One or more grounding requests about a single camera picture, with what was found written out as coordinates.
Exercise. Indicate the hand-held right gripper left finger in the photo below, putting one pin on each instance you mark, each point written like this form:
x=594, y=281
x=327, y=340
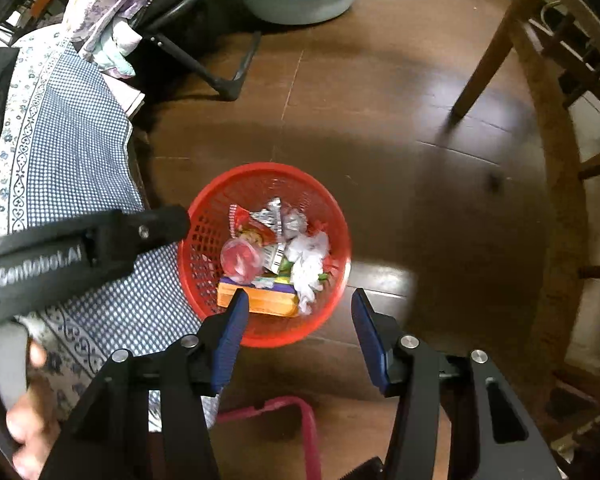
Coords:
x=230, y=340

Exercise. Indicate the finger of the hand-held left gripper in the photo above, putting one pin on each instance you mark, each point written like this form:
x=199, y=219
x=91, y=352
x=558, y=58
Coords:
x=150, y=227

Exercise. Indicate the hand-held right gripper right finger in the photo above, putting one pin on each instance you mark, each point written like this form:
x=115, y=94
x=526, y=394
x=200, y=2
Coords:
x=370, y=340

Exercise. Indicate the orange yellow box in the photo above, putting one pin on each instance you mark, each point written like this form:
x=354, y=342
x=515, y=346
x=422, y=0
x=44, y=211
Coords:
x=270, y=302

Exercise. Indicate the red plastic basket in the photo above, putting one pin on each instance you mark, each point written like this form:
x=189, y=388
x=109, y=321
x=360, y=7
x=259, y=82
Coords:
x=205, y=200

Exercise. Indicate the red snack wrapper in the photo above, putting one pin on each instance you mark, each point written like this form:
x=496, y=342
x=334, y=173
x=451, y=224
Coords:
x=250, y=230

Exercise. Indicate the white paper bag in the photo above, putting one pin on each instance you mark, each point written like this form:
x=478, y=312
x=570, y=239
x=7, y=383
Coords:
x=307, y=260

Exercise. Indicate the silver foil wrapper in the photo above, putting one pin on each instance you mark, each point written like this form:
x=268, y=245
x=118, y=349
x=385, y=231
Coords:
x=272, y=214

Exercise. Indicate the person's left hand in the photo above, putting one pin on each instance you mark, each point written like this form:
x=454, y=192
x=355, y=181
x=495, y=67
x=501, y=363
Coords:
x=30, y=425

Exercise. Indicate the blue checkered bed sheet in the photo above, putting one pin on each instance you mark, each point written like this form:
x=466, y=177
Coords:
x=70, y=135

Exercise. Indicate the black folding stool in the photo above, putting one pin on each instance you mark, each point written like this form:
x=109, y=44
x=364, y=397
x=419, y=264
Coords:
x=180, y=55

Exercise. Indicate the mint and white folded cloth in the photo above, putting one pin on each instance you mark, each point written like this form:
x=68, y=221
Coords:
x=117, y=47

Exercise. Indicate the light wooden chair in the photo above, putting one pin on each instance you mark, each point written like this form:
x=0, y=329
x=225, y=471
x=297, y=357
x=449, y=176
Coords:
x=550, y=110

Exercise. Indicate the pink metal stool frame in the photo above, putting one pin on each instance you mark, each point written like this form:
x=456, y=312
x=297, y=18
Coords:
x=310, y=435

